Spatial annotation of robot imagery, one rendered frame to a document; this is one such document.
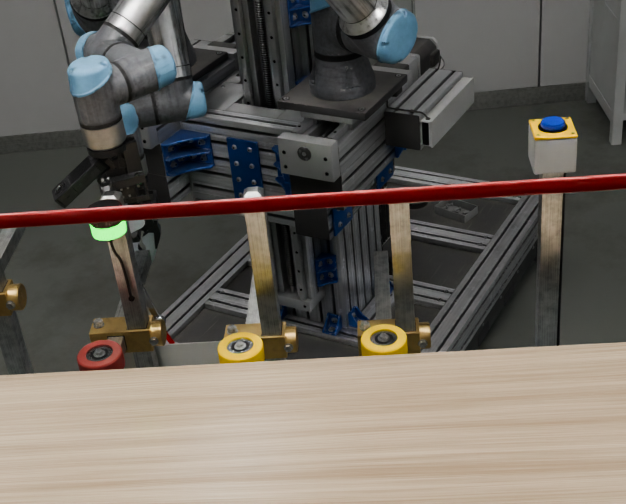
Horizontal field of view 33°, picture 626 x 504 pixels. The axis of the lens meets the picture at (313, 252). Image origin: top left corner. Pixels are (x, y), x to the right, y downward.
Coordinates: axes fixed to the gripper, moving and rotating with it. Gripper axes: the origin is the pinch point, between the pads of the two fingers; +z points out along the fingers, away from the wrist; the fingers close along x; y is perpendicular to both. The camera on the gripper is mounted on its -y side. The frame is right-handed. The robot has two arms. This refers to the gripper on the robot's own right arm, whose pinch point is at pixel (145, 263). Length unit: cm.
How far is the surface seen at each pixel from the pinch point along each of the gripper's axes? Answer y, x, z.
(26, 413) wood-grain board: -56, 9, -9
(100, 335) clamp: -30.8, 2.8, -4.6
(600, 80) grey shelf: 219, -142, 67
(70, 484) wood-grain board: -73, -2, -9
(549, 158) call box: -31, -79, -36
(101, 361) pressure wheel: -44.1, -1.0, -9.0
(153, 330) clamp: -30.0, -7.1, -4.5
